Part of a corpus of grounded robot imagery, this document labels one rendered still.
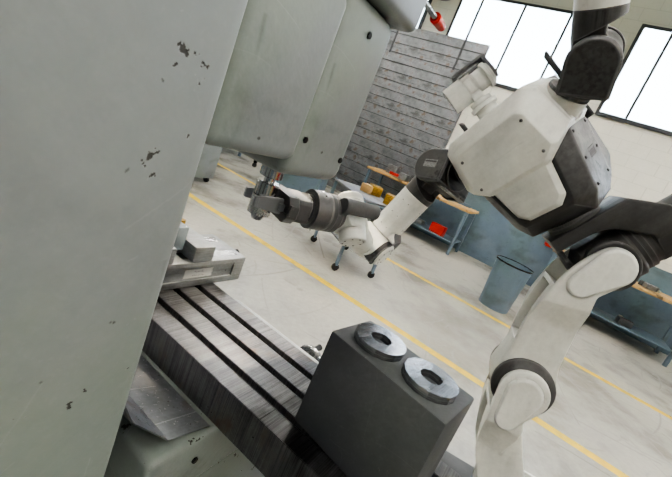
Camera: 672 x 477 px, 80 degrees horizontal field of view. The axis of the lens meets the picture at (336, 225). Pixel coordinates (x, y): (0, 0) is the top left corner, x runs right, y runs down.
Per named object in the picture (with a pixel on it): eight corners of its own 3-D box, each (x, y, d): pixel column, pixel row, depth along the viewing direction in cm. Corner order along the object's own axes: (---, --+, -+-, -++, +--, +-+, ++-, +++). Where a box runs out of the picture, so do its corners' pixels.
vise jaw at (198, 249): (178, 234, 108) (182, 221, 107) (212, 260, 100) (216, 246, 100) (158, 234, 103) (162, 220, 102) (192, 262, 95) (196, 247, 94)
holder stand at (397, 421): (335, 398, 80) (373, 313, 75) (426, 486, 67) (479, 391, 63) (293, 419, 70) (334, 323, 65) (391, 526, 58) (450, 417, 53)
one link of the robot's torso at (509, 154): (536, 220, 118) (465, 123, 121) (664, 157, 92) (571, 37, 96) (495, 264, 99) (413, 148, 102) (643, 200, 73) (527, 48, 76)
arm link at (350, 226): (311, 199, 94) (348, 208, 101) (313, 243, 91) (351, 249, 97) (340, 181, 86) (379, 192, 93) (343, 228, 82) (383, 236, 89)
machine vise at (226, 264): (206, 254, 119) (217, 221, 117) (238, 279, 112) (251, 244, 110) (81, 264, 90) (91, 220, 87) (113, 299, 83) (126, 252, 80)
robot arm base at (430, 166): (440, 209, 119) (445, 176, 123) (480, 203, 109) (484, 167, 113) (409, 187, 110) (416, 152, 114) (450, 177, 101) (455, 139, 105)
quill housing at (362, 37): (268, 150, 91) (317, 7, 84) (339, 185, 82) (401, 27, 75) (202, 136, 75) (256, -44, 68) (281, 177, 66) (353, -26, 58)
